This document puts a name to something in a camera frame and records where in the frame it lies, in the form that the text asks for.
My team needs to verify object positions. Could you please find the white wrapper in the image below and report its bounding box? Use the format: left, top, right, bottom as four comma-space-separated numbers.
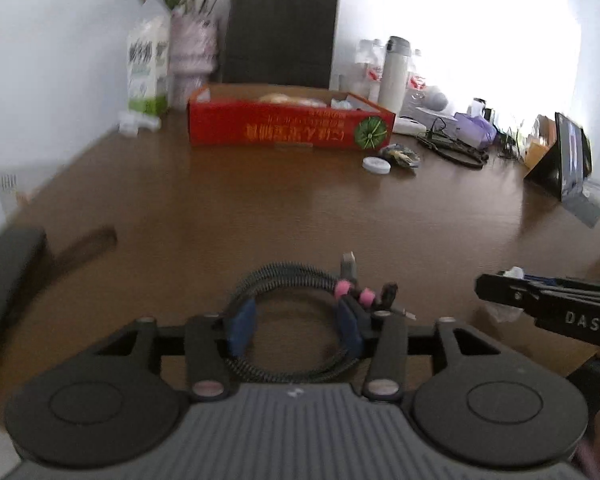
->
487, 266, 527, 324

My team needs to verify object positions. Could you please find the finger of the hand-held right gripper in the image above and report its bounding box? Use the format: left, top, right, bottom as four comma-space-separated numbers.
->
475, 272, 600, 318

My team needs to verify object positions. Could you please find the fuzzy lilac vase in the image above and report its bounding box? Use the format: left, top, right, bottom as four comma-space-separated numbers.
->
168, 13, 219, 111

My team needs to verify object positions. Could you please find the white grille appliance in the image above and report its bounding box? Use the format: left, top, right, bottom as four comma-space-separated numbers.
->
0, 166, 48, 207

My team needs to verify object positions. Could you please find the braided cable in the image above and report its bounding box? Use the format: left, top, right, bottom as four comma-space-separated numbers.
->
222, 251, 417, 384

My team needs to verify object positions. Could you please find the white flat device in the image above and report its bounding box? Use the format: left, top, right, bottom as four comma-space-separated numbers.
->
392, 116, 427, 136

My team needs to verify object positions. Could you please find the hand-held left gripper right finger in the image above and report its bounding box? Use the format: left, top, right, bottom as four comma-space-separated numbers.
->
336, 299, 497, 402

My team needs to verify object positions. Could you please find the dark snack wrapper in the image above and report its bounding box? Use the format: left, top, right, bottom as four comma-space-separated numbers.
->
382, 143, 422, 169

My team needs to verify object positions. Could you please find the white thermos bottle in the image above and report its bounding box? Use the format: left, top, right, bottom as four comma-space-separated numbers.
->
378, 36, 412, 115

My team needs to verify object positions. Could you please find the black paper bag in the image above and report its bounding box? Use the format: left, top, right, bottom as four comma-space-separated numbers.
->
220, 0, 342, 90

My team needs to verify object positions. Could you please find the yellowish packet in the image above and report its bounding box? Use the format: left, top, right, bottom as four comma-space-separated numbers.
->
256, 92, 327, 108

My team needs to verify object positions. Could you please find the purple tissue pack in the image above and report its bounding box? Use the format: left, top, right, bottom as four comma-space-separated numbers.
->
453, 112, 499, 149

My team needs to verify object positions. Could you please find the wooden desk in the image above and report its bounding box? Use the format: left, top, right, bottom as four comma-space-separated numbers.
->
0, 108, 600, 413

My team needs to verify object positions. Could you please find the brown cardboard box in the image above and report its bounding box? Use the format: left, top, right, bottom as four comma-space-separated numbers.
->
523, 115, 559, 181

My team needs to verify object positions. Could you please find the black tablet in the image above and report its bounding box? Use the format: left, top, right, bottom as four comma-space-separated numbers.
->
554, 111, 594, 202

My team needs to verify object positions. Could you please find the black strap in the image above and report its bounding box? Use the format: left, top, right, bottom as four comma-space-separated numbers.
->
415, 117, 489, 169

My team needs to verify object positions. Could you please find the white green milk carton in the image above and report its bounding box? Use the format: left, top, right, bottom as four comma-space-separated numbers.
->
125, 15, 171, 117

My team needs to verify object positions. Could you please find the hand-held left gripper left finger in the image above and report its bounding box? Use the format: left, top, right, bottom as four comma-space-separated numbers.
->
97, 297, 257, 402

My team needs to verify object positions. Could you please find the clear plastic bottle red label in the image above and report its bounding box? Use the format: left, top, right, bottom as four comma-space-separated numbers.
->
408, 49, 430, 95
355, 38, 386, 102

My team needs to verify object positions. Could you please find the crumpled white tissue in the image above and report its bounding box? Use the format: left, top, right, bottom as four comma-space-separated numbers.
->
117, 111, 162, 136

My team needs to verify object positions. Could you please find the red cardboard box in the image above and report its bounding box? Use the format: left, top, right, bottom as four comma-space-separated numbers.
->
187, 83, 397, 152

